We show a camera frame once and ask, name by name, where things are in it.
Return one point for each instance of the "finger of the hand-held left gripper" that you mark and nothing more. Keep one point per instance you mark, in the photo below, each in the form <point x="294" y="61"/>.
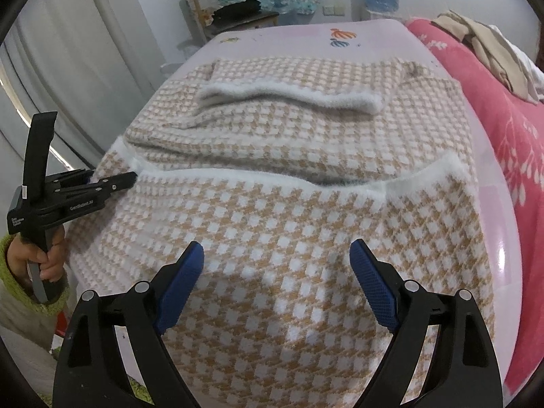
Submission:
<point x="121" y="181"/>
<point x="76" y="176"/>

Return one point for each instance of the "white folding table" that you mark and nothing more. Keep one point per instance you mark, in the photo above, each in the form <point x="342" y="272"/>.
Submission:
<point x="289" y="38"/>

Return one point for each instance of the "person's left forearm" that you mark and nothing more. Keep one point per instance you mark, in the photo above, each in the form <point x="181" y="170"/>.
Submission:
<point x="17" y="297"/>

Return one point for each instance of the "black cloth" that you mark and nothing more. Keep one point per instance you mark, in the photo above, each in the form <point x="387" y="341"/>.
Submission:
<point x="238" y="8"/>

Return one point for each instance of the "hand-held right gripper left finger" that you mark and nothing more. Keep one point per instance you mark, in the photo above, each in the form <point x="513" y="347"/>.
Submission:
<point x="178" y="289"/>

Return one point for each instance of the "pink floral blanket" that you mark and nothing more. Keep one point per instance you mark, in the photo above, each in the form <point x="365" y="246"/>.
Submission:
<point x="510" y="136"/>

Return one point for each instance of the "white wall socket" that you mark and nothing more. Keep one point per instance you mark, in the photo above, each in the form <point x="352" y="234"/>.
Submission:
<point x="333" y="10"/>

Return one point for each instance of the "wooden chair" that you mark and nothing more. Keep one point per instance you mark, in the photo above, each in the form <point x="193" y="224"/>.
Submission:
<point x="197" y="12"/>

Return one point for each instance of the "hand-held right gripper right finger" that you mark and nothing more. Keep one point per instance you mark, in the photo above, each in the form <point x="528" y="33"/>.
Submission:
<point x="376" y="289"/>

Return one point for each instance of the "white curtain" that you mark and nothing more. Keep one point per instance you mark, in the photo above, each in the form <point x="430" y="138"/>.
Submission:
<point x="85" y="51"/>

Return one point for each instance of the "beige white houndstooth coat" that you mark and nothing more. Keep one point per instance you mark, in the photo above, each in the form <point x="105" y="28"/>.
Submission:
<point x="297" y="229"/>

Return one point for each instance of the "beige garment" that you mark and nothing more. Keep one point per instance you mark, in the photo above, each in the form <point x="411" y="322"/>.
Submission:
<point x="488" y="46"/>

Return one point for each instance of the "person's left hand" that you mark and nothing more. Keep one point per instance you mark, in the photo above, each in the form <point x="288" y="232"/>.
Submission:
<point x="51" y="267"/>

